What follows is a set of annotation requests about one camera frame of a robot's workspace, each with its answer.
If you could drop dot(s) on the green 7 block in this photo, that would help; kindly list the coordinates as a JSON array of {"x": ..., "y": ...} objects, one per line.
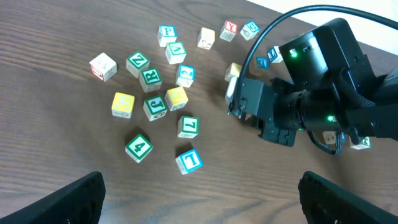
[{"x": 188, "y": 127}]

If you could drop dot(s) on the green J block left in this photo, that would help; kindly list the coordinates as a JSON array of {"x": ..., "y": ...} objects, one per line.
[{"x": 155, "y": 107}]

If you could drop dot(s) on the blue P block left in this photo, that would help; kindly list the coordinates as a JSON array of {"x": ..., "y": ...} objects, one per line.
[{"x": 166, "y": 34}]

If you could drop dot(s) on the green 4 block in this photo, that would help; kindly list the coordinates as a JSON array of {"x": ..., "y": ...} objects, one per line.
[{"x": 138, "y": 148}]

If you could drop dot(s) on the green j block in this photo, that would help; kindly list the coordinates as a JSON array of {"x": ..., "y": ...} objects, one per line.
[
  {"x": 155, "y": 107},
  {"x": 364, "y": 144}
]

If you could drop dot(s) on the green J block right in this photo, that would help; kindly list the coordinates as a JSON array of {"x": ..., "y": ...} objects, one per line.
[{"x": 364, "y": 144}]

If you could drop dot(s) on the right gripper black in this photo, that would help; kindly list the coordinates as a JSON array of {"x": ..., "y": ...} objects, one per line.
[{"x": 288, "y": 115}]

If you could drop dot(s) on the green R block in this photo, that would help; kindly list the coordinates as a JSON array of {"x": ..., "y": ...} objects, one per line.
[{"x": 150, "y": 80}]

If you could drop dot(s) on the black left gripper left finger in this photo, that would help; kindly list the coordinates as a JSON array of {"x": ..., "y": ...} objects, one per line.
[{"x": 79, "y": 202}]

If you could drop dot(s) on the green Z block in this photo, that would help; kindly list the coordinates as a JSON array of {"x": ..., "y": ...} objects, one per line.
[{"x": 136, "y": 63}]

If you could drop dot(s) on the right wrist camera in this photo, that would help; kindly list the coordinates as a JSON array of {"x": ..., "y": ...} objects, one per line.
[{"x": 255, "y": 98}]

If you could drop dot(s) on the blue Q block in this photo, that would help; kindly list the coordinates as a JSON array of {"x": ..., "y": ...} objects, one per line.
[{"x": 249, "y": 30}]

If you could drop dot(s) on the green V block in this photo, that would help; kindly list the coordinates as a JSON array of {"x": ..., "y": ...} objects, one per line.
[{"x": 175, "y": 52}]

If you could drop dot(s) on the blue D block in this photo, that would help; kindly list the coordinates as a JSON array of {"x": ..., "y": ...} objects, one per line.
[{"x": 262, "y": 63}]

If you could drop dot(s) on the blue 2 block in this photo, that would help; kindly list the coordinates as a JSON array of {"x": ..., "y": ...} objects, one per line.
[{"x": 185, "y": 76}]

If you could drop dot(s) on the yellow block near R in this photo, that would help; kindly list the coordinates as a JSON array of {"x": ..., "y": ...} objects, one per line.
[{"x": 176, "y": 98}]

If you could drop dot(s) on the white block red U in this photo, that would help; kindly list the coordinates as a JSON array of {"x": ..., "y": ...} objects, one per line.
[{"x": 103, "y": 67}]

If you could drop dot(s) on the yellow G block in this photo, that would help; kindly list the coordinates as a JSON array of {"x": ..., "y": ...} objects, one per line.
[{"x": 123, "y": 105}]

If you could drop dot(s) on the blue 5 block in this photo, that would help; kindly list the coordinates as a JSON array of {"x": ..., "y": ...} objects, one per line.
[{"x": 329, "y": 137}]

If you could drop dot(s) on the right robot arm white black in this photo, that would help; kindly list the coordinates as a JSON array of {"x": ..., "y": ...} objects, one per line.
[{"x": 332, "y": 88}]

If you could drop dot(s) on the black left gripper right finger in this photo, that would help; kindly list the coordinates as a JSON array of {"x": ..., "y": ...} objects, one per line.
[{"x": 323, "y": 201}]

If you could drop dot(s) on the red Y block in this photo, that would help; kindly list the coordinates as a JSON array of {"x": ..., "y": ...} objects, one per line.
[{"x": 228, "y": 31}]

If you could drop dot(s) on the yellow block centre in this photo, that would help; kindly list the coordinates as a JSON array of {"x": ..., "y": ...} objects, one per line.
[{"x": 233, "y": 71}]

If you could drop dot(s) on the blue H block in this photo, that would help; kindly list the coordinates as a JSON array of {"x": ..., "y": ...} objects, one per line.
[{"x": 274, "y": 55}]

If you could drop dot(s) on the blue T block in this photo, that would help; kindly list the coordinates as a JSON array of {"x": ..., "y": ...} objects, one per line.
[{"x": 189, "y": 161}]

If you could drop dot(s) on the yellow block top left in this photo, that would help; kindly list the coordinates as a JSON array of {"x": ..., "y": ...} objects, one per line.
[{"x": 206, "y": 38}]

